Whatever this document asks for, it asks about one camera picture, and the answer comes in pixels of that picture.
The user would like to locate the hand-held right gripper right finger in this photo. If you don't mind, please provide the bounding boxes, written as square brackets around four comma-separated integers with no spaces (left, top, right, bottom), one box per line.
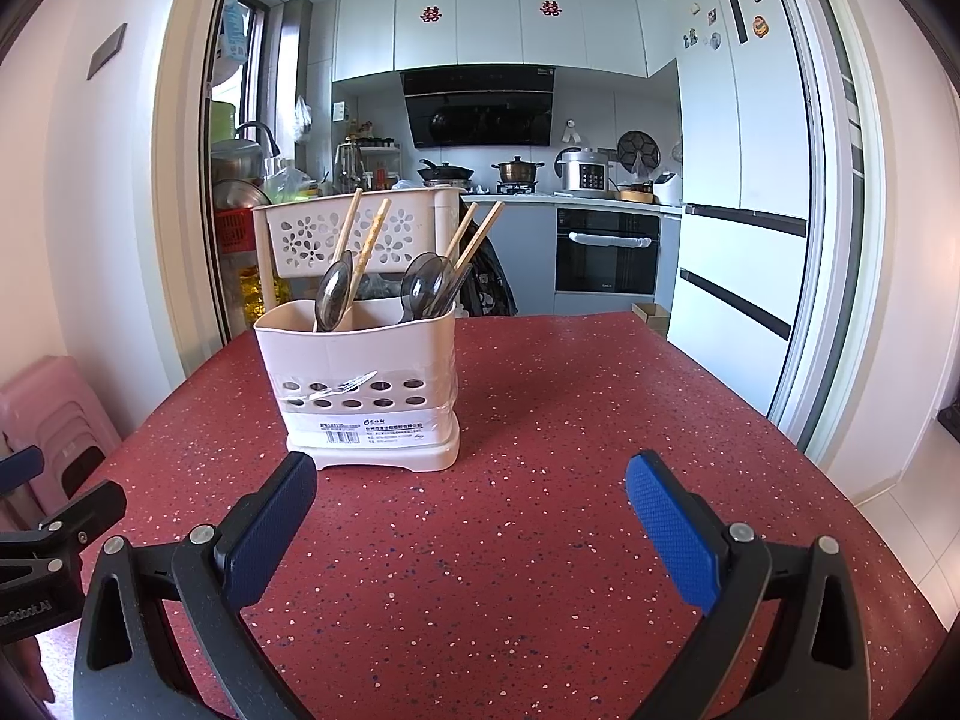
[626,452,871,720]

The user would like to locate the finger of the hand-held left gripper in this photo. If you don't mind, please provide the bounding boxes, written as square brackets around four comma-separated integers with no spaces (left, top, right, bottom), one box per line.
[0,480,127,593]
[0,446,46,492]

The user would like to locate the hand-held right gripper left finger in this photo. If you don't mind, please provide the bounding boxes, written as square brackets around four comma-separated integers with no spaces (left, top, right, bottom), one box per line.
[73,452,320,720]

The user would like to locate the white utensil holder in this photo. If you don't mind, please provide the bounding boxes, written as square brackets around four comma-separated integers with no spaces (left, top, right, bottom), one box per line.
[253,298,461,472]

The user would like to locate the dark red spoon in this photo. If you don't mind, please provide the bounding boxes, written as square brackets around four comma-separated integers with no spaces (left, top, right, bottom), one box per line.
[313,250,355,332]

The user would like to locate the translucent grey spoon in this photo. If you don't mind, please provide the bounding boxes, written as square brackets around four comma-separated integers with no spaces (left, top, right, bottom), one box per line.
[400,255,452,321]

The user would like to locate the black chopstick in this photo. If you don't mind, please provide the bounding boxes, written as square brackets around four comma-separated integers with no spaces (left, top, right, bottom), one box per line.
[427,259,472,318]

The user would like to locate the pink plastic stool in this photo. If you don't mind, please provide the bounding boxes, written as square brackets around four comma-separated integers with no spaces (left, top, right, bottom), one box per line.
[0,356,121,518]

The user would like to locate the cardboard box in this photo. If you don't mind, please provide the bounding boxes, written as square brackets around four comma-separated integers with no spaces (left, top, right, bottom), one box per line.
[632,302,671,338]

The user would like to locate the yellow oil bottle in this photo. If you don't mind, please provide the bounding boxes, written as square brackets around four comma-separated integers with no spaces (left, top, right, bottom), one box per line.
[238,259,286,331]

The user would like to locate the black built-in oven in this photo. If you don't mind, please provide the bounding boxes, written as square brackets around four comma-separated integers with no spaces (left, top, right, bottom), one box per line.
[555,208,662,296]

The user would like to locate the white perforated basket cart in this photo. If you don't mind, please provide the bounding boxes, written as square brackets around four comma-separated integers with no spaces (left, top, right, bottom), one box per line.
[251,187,460,316]

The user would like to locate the red plastic basket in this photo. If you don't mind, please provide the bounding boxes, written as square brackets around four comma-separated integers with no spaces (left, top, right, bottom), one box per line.
[216,208,256,256]

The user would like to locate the grey base cabinet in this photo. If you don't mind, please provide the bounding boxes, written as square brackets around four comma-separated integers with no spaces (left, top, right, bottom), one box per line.
[469,199,683,318]

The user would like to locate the clear plastic bag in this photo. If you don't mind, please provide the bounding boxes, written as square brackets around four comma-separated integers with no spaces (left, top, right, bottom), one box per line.
[266,165,312,203]

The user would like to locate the stainless steel bowl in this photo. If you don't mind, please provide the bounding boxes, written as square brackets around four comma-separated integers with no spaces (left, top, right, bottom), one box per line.
[212,139,267,207]

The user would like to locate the sliding glass door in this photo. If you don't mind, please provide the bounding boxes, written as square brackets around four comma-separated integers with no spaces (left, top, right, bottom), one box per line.
[765,0,863,458]

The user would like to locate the silver electric pressure cooker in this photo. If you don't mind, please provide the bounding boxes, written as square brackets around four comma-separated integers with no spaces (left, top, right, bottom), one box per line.
[555,148,617,194]

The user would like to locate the white refrigerator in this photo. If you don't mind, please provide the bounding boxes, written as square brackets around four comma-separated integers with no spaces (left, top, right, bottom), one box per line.
[664,0,815,413]

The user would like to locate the spice rack with jars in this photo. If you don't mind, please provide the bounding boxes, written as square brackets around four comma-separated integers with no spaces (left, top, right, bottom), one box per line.
[334,135,398,192]

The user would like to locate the black round multi-hole pan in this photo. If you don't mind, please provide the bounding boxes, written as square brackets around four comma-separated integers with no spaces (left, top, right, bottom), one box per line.
[616,130,661,170]

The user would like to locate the steel pot on stove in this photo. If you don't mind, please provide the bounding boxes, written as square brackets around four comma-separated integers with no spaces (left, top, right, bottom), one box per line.
[491,155,541,185]

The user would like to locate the kitchen faucet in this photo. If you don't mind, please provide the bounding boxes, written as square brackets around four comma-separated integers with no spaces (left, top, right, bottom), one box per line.
[234,121,281,158]

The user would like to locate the black range hood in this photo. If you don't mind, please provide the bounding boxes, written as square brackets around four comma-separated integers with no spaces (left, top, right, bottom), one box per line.
[400,66,556,149]

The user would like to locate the white upper cabinets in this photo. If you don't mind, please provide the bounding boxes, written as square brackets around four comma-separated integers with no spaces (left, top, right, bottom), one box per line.
[332,0,680,83]

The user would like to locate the grey wall switch plate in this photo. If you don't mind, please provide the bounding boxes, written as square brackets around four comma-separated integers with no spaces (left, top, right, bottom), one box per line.
[86,24,127,80]

